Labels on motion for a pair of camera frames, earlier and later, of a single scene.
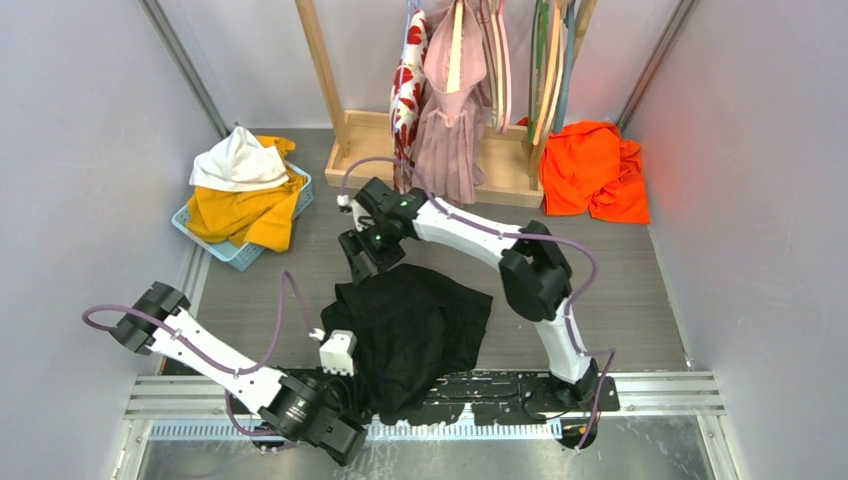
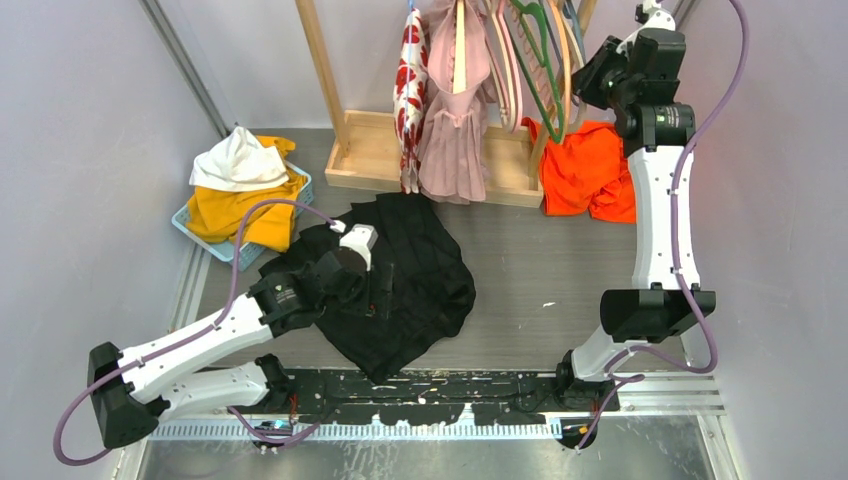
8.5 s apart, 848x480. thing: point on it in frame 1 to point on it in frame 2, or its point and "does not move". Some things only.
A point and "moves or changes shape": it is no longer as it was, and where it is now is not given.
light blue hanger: [409, 8] moves or changes shape
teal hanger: [567, 70] to [578, 33]
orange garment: [592, 165] does not move
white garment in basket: [238, 163] does not move
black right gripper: [353, 243] to [585, 81]
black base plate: [492, 396] does not move
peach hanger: [551, 72] to [567, 54]
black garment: [412, 332] moves or changes shape
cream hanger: [562, 11] to [581, 114]
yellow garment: [262, 217] does not move
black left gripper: [323, 377] to [377, 302]
